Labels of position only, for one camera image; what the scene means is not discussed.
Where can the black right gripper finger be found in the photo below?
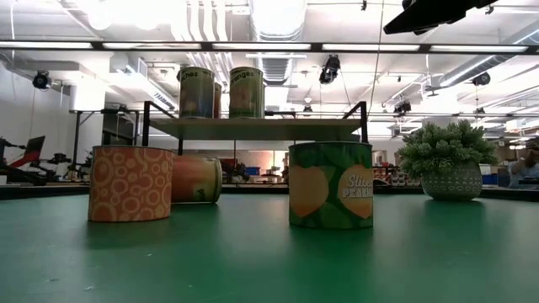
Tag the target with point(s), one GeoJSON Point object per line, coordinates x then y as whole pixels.
{"type": "Point", "coordinates": [425, 14]}

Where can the tall green oranges label can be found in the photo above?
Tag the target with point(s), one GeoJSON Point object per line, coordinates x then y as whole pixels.
{"type": "Point", "coordinates": [246, 94]}

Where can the short green sliced pears can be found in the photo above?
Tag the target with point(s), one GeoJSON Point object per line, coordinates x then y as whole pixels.
{"type": "Point", "coordinates": [330, 187]}

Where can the tall red label can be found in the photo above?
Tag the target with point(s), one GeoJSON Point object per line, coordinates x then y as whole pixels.
{"type": "Point", "coordinates": [218, 103]}

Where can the tall peaches label can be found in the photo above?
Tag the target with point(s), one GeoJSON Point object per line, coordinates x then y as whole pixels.
{"type": "Point", "coordinates": [195, 94]}

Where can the tall orange pineapple label can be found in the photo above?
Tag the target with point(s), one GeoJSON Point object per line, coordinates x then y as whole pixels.
{"type": "Point", "coordinates": [195, 179]}

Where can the short orange circle-pattern can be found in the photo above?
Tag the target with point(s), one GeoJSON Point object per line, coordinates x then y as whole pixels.
{"type": "Point", "coordinates": [130, 185]}

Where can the black background robot arm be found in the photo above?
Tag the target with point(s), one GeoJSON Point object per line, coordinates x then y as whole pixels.
{"type": "Point", "coordinates": [238, 172]}

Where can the wooden shelf black metal legs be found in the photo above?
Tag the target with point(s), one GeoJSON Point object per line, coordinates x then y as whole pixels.
{"type": "Point", "coordinates": [252, 128]}

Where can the potted artificial green plant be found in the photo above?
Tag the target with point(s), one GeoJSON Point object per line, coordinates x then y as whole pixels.
{"type": "Point", "coordinates": [446, 147]}

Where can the person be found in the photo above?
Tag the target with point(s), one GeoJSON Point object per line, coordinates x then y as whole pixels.
{"type": "Point", "coordinates": [524, 168]}

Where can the blue storage bin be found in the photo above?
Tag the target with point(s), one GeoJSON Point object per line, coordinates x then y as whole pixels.
{"type": "Point", "coordinates": [254, 171]}

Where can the green table mat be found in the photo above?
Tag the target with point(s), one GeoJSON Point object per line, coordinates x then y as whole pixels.
{"type": "Point", "coordinates": [252, 261]}

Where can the black red background machine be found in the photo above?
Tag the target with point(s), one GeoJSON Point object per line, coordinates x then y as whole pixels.
{"type": "Point", "coordinates": [35, 147]}

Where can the black ceiling-hung camera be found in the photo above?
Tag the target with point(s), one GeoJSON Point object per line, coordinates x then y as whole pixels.
{"type": "Point", "coordinates": [481, 78]}
{"type": "Point", "coordinates": [42, 80]}
{"type": "Point", "coordinates": [402, 107]}

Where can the black overhead rig camera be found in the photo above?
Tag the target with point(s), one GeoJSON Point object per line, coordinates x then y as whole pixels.
{"type": "Point", "coordinates": [330, 69]}

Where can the black background table frame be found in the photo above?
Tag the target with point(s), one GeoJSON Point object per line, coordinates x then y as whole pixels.
{"type": "Point", "coordinates": [120, 134]}

